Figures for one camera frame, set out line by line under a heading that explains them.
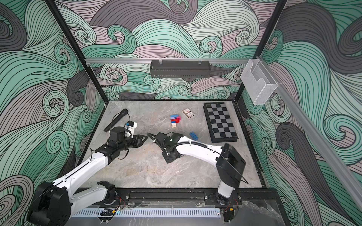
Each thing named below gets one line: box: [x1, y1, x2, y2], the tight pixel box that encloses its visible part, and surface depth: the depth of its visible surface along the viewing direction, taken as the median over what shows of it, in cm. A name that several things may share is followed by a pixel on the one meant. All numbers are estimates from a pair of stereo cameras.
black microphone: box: [103, 108, 129, 133], surface depth 107 cm
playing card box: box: [181, 107, 195, 119], surface depth 113 cm
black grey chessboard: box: [202, 101, 239, 143], surface depth 103 cm
